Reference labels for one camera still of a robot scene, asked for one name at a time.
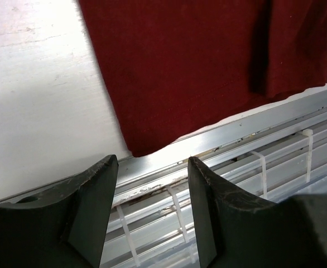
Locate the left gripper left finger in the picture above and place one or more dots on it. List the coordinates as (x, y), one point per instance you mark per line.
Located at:
(63, 226)

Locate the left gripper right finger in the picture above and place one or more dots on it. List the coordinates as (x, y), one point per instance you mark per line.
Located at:
(234, 228)

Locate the dark red t shirt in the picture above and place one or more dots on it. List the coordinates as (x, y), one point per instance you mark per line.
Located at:
(173, 67)

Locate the aluminium rail frame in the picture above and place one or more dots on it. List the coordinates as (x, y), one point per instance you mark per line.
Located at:
(272, 154)

